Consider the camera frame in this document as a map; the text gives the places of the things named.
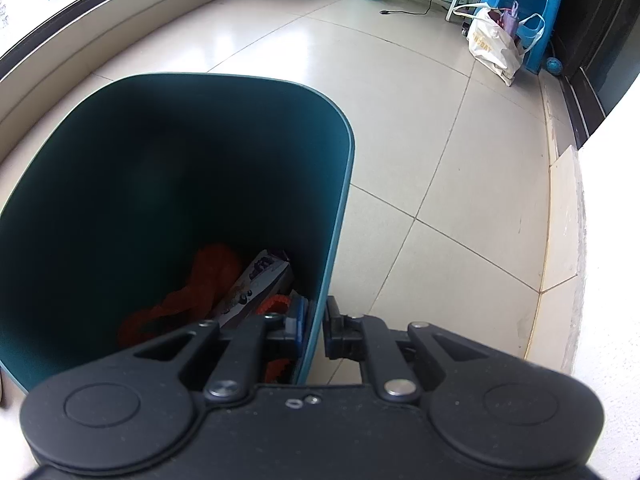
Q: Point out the white purple printed packet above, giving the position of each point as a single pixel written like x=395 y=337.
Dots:
x=255 y=285

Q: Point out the dark sliding door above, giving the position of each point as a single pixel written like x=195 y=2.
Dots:
x=595 y=35

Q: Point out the white tote bag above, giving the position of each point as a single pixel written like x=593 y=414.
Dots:
x=492 y=45

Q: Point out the blue ball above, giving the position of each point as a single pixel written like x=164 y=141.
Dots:
x=555 y=65

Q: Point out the small purple bag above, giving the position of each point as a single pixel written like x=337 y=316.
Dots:
x=510 y=22

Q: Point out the dark window frame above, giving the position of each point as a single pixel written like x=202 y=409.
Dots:
x=31 y=46

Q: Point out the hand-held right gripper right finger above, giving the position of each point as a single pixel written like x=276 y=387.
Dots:
x=337 y=335

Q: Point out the red plastic bag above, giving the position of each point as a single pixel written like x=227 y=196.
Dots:
x=210 y=270

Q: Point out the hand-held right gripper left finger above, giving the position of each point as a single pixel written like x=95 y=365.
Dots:
x=299 y=322

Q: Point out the teal plastic bin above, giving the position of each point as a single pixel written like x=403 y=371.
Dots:
x=175 y=160

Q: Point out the blue plastic stool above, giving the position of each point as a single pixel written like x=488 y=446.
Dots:
x=547 y=5

